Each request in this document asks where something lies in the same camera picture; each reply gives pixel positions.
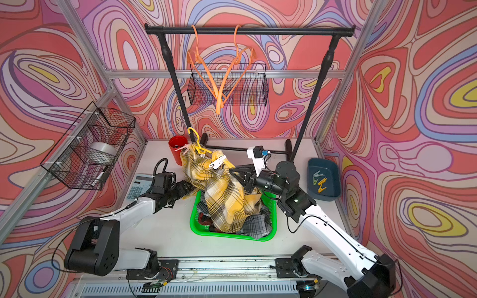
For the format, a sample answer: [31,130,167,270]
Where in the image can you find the pink clothespin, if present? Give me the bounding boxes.
[175,144,190,152]

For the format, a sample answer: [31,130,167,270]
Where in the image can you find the dark teal tray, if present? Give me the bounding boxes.
[307,158,342,202]

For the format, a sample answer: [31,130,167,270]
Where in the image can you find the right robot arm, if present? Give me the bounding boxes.
[229,161,396,298]

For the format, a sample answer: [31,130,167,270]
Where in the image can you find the black clothes rack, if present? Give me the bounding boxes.
[144,24,356,162]

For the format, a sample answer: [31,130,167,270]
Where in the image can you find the grey tape roll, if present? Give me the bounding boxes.
[86,142,118,165]

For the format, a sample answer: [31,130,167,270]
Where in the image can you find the white marker in wire basket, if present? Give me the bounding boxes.
[91,168,106,187]

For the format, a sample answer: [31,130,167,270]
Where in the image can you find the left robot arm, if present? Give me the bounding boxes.
[64,172,195,279]

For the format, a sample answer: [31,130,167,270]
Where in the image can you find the black wire basket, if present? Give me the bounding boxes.
[40,103,136,191]

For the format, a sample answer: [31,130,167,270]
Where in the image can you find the green plastic basket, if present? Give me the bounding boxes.
[190,191,278,242]

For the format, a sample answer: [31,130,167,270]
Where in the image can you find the yellow plaid shirt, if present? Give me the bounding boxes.
[180,144,262,233]

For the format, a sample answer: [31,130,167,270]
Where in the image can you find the grey calculator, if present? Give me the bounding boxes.
[126,174,153,201]

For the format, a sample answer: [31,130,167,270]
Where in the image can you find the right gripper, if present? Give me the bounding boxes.
[229,164,286,197]

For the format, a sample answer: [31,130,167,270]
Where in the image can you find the yellow hanger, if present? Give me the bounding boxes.
[188,127,212,156]

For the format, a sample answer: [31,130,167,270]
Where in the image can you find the yellow clothespin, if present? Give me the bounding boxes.
[317,178,327,193]

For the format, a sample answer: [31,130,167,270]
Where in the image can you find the grey plaid shirt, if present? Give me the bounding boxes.
[196,201,273,240]

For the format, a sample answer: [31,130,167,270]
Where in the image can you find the small wire basket on rack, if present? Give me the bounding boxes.
[187,62,269,106]

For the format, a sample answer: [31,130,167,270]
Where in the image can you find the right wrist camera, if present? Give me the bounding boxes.
[247,145,271,176]

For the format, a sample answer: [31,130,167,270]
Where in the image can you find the red pen cup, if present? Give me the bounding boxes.
[168,135,189,166]

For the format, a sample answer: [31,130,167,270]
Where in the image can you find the orange hanger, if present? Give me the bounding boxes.
[188,25,224,115]
[216,25,257,115]

